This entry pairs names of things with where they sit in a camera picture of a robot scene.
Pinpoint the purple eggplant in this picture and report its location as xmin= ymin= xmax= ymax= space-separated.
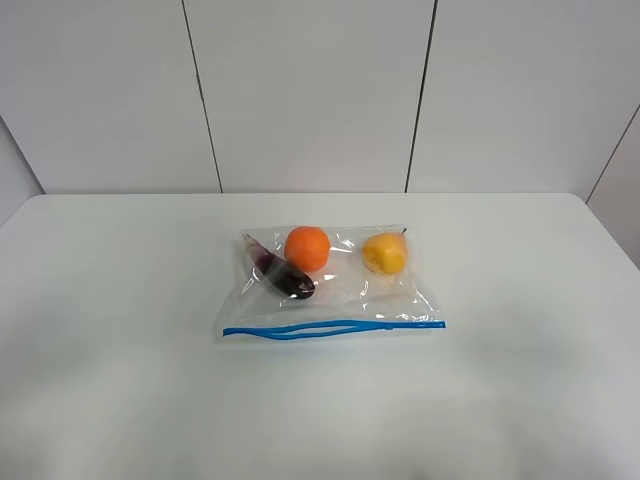
xmin=242 ymin=233 xmax=316 ymax=300

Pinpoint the orange fruit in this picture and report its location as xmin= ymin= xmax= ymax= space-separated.
xmin=284 ymin=226 xmax=331 ymax=273

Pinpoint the yellow pear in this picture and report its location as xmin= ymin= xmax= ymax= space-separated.
xmin=361 ymin=228 xmax=409 ymax=275

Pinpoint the clear zip bag blue zipper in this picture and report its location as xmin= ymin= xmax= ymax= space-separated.
xmin=215 ymin=225 xmax=446 ymax=341

